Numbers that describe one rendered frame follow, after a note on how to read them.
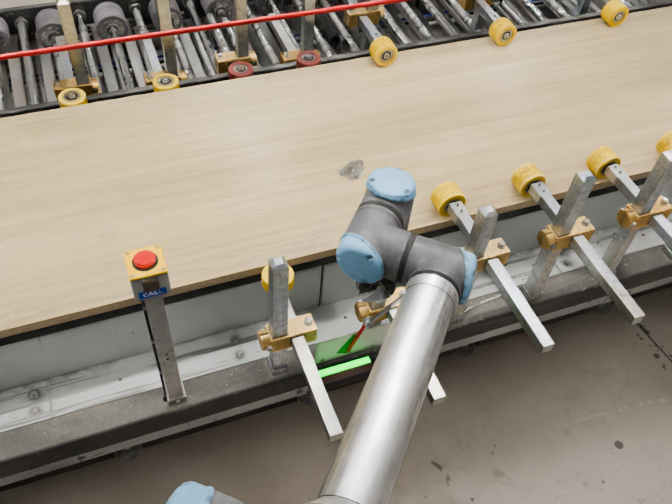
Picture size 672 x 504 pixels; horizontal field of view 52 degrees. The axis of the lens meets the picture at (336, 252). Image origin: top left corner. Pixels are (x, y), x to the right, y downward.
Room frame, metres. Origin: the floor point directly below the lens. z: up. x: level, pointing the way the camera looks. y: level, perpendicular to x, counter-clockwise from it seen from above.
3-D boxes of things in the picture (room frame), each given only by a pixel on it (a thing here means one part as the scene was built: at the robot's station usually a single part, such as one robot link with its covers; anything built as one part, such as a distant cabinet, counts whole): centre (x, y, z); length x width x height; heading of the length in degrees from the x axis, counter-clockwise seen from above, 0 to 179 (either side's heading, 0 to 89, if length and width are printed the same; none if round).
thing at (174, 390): (0.79, 0.35, 0.93); 0.05 x 0.05 x 0.45; 25
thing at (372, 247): (0.79, -0.07, 1.33); 0.12 x 0.12 x 0.09; 73
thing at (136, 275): (0.79, 0.35, 1.18); 0.07 x 0.07 x 0.08; 25
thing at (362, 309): (1.02, -0.13, 0.85); 0.14 x 0.06 x 0.05; 115
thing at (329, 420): (0.85, 0.05, 0.84); 0.44 x 0.03 x 0.04; 25
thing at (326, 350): (0.97, -0.09, 0.75); 0.26 x 0.01 x 0.10; 115
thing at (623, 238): (1.32, -0.79, 0.93); 0.04 x 0.04 x 0.48; 25
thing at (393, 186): (0.90, -0.09, 1.32); 0.10 x 0.09 x 0.12; 163
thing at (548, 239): (1.23, -0.58, 0.95); 0.14 x 0.06 x 0.05; 115
